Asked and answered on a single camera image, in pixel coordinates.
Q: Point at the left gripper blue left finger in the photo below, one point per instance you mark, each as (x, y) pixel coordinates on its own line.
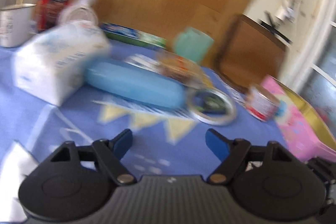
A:
(108, 154)

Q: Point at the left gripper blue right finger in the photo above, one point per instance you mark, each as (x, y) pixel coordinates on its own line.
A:
(231, 153)

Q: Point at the blue plastic case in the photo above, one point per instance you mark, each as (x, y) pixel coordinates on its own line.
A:
(135, 84)

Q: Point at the cotton swab bag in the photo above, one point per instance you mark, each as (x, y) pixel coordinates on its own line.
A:
(175, 67)

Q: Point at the blue patterned tablecloth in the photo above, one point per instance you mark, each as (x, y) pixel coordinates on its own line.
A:
(163, 142)

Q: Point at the pink biscuit tin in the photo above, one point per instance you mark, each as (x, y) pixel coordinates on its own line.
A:
(304, 132)

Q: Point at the white tissue pack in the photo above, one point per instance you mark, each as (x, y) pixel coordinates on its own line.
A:
(50, 66)

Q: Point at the mint green plastic cup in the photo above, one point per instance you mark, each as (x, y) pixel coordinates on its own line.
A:
(192, 44)

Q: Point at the green toothpaste box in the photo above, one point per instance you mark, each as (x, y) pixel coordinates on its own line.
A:
(132, 36)

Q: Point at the clear plastic bottle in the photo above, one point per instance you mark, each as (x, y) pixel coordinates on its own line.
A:
(78, 10)

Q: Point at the white enamel mug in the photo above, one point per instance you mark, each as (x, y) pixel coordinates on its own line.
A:
(16, 24)

